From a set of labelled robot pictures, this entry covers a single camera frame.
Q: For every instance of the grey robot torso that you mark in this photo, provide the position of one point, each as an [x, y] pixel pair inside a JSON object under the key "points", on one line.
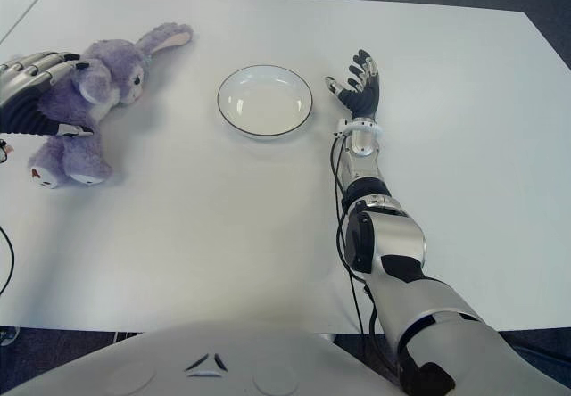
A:
{"points": [[134, 360]]}

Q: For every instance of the white plate with black rim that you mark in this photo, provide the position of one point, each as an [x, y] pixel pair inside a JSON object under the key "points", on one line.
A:
{"points": [[265, 101]]}

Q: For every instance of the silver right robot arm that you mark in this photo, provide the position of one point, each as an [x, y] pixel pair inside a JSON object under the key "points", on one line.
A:
{"points": [[397, 235]]}

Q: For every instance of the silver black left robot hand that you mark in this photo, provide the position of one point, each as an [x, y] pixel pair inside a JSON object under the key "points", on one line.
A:
{"points": [[22, 101]]}

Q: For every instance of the purple plush bunny doll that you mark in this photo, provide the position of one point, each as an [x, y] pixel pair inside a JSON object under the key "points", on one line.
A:
{"points": [[102, 79]]}

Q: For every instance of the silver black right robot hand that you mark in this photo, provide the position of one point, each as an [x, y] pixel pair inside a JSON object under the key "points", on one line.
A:
{"points": [[363, 97]]}

